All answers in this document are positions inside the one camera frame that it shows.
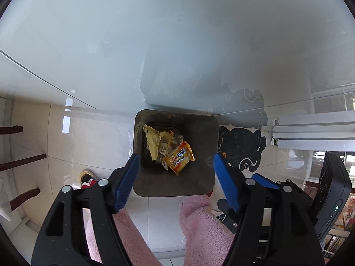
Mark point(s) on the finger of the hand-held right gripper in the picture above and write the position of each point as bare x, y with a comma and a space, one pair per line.
266, 181
226, 216

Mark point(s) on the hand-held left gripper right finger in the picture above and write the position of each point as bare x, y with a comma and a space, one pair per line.
224, 180

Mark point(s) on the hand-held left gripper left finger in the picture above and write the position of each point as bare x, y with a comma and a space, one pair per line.
127, 183

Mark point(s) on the dark square waste bin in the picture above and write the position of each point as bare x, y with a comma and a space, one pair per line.
199, 149

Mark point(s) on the person's right leg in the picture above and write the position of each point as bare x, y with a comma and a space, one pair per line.
205, 227

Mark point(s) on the black cat-shaped floor mat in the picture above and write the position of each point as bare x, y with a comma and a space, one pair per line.
241, 146

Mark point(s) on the colourful shoe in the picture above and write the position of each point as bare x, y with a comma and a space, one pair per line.
87, 178

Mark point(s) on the crumpled yellow wrapper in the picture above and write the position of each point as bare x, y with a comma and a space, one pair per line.
152, 141

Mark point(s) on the orange printed packet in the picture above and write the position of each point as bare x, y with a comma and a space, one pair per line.
180, 158

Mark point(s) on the white sliding door track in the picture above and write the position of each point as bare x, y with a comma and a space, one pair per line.
313, 135

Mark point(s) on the clear plastic wrapper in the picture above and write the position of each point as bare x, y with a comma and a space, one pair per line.
174, 141

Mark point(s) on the white cloth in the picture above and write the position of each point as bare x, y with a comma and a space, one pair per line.
4, 205

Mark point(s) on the white glossy cabinet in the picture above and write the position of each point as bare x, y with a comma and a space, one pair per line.
111, 33

